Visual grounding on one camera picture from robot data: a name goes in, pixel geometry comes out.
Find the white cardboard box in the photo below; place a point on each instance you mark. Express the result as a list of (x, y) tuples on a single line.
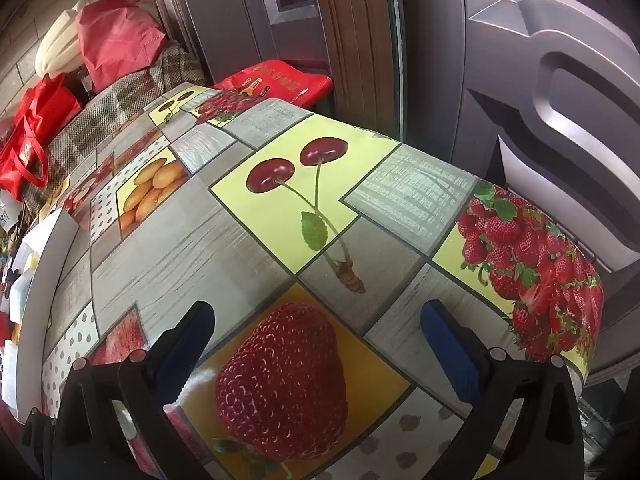
[(55, 240)]

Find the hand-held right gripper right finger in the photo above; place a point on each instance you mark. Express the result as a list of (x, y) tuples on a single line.
[(450, 355)]

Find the red tote bag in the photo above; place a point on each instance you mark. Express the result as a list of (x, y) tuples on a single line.
[(35, 125)]

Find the cream foam roll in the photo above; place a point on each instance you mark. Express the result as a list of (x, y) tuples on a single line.
[(55, 50)]

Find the fruit print tablecloth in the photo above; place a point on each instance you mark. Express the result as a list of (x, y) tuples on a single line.
[(200, 260)]

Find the plaid covered bench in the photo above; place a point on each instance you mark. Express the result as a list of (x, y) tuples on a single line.
[(125, 95)]

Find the red printed bag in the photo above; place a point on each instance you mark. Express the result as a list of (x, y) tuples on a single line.
[(270, 82)]

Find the brown metal door leaf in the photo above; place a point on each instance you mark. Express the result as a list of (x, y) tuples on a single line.
[(550, 85), (240, 15)]

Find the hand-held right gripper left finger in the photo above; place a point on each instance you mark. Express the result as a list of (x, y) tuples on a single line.
[(182, 345)]

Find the pink-red fabric bag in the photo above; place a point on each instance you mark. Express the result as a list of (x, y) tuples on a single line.
[(120, 40)]

